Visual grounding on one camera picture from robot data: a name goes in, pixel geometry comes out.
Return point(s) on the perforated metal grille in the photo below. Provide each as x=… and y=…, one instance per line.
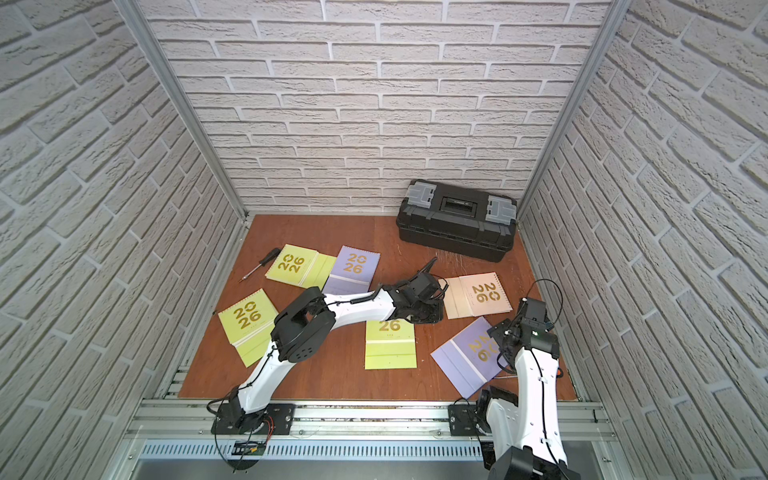
x=349, y=450

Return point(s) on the black grey toolbox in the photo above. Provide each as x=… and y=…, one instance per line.
x=465, y=221

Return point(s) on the green calendar far left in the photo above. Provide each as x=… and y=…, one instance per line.
x=301, y=267

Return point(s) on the green calendar near left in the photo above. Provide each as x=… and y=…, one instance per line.
x=248, y=325

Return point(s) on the aluminium rail frame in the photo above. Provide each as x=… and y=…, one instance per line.
x=313, y=420

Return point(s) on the purple calendar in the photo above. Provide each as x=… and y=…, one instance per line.
x=352, y=272
x=469, y=359

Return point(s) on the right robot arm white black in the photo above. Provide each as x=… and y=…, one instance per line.
x=524, y=426

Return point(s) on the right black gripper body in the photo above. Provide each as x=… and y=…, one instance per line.
x=503, y=333

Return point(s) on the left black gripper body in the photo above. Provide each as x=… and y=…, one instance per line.
x=429, y=294

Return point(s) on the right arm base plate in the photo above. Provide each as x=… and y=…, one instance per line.
x=463, y=420

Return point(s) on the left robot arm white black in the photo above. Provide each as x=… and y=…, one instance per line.
x=303, y=326

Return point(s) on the black screwdriver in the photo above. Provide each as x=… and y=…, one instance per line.
x=269, y=257

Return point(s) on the green calendar centre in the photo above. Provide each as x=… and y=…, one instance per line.
x=390, y=345

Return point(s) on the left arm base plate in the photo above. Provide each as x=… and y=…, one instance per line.
x=276, y=418

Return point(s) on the beige calendar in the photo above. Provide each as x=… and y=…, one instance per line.
x=474, y=296

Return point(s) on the green calendar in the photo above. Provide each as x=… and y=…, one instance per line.
x=301, y=267
x=390, y=345
x=248, y=325

